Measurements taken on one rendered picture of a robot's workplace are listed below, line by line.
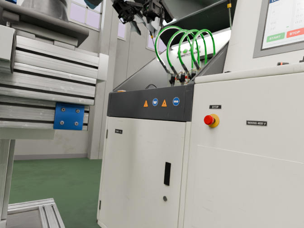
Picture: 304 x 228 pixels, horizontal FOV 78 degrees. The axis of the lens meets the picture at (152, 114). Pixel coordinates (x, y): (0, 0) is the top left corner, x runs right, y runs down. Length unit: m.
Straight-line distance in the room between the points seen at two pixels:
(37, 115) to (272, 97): 0.72
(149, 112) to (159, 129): 0.12
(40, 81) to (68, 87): 0.07
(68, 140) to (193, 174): 3.15
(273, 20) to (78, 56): 0.86
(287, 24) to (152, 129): 0.75
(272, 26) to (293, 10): 0.09
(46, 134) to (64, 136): 2.96
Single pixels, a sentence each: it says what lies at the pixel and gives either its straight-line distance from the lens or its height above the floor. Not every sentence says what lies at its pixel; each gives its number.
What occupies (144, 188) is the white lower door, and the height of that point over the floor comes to 0.44.
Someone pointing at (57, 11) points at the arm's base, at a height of 1.08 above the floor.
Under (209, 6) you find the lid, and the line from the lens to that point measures 1.48.
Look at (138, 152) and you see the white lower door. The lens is 1.03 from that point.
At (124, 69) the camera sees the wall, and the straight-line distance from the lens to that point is 4.18.
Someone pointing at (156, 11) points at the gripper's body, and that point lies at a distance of 1.03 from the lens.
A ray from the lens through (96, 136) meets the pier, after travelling 3.67.
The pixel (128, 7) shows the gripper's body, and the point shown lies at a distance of 1.19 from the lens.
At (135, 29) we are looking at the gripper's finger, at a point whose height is 1.31.
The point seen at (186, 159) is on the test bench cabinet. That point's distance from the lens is 0.81.
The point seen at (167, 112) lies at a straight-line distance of 0.88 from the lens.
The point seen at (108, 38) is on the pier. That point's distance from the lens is 3.97.
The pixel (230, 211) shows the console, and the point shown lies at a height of 0.50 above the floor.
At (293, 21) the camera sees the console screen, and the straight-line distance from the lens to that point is 1.06.
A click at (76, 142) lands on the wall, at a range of 3.78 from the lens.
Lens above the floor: 0.77
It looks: 3 degrees up
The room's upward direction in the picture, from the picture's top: 5 degrees clockwise
